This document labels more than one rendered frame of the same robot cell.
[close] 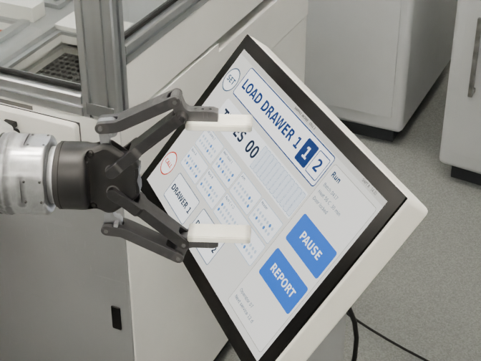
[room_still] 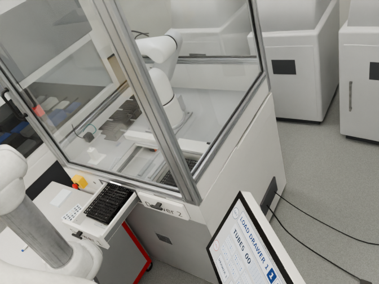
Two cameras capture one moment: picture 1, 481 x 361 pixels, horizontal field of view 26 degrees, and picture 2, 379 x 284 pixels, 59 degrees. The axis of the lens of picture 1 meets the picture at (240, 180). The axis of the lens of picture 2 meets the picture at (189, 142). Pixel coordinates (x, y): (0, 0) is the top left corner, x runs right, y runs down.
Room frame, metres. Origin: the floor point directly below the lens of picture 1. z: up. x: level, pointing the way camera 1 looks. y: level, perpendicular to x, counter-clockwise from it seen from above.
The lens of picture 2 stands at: (0.75, -0.18, 2.11)
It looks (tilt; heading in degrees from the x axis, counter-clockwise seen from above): 38 degrees down; 19
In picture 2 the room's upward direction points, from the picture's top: 21 degrees counter-clockwise
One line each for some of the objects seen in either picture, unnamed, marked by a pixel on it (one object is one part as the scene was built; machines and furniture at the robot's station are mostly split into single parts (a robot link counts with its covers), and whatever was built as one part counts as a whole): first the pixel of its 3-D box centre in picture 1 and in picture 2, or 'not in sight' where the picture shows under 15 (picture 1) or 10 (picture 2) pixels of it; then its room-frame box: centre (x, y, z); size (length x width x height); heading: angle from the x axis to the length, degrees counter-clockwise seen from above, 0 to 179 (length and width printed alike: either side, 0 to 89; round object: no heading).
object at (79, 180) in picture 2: not in sight; (79, 181); (2.05, 1.03, 0.88); 0.07 x 0.05 x 0.07; 65
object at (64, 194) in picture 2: not in sight; (61, 198); (2.03, 1.23, 0.77); 0.13 x 0.09 x 0.02; 156
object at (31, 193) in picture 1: (31, 173); not in sight; (0.97, 0.23, 1.29); 0.09 x 0.06 x 0.09; 177
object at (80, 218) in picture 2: not in sight; (111, 203); (1.85, 0.76, 0.86); 0.40 x 0.26 x 0.06; 155
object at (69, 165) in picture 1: (98, 175); not in sight; (0.97, 0.16, 1.29); 0.09 x 0.07 x 0.08; 87
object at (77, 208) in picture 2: not in sight; (74, 215); (1.87, 1.05, 0.78); 0.12 x 0.08 x 0.04; 140
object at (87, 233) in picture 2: not in sight; (85, 233); (1.66, 0.85, 0.87); 0.29 x 0.02 x 0.11; 65
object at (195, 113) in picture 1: (194, 106); not in sight; (0.97, 0.05, 1.37); 0.05 x 0.01 x 0.03; 87
